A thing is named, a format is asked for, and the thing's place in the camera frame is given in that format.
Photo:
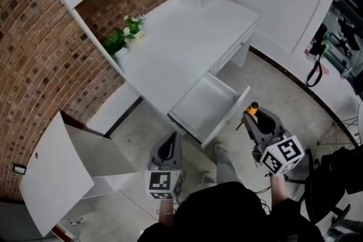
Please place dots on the person's right forearm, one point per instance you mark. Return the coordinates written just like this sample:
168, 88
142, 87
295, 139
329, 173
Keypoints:
279, 188

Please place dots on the white desk with hutch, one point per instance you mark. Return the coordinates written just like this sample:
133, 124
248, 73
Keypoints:
184, 39

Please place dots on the white closed drawer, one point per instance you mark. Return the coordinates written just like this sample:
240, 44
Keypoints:
235, 48

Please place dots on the green plant with white flowers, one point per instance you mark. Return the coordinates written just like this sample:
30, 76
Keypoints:
119, 38

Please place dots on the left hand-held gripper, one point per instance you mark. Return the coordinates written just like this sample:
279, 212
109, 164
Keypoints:
163, 181

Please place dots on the person's left forearm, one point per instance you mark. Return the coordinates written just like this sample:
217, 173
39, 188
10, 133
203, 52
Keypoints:
166, 216

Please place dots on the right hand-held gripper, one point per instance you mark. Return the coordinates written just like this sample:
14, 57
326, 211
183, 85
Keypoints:
279, 154

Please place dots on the white drawer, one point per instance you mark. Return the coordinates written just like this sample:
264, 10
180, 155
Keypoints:
204, 106
235, 48

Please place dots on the black wall socket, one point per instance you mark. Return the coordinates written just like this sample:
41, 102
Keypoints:
19, 169

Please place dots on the person's grey trouser leg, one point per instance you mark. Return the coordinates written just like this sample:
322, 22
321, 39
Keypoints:
225, 167

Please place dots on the orange and black screwdriver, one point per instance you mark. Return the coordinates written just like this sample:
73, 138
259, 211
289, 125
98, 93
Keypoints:
250, 109

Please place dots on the white cabinet with open door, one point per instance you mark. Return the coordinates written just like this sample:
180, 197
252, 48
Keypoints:
62, 167

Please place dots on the black office chair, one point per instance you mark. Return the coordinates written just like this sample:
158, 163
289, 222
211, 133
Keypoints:
329, 184

